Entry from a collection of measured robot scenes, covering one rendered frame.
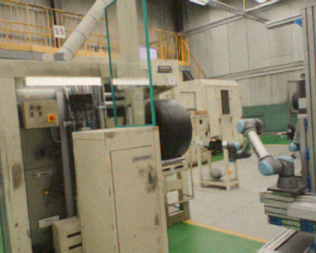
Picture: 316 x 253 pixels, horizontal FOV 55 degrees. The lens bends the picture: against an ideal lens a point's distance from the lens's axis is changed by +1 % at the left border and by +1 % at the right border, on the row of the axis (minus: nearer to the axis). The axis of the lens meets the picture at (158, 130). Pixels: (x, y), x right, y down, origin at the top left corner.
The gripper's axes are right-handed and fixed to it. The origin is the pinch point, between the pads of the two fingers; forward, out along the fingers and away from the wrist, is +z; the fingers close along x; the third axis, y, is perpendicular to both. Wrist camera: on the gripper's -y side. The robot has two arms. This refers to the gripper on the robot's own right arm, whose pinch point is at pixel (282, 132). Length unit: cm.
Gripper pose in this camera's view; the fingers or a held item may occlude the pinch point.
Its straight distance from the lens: 335.1
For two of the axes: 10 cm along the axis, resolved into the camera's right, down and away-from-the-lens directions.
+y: 2.1, 9.7, 1.0
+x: 9.2, -2.3, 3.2
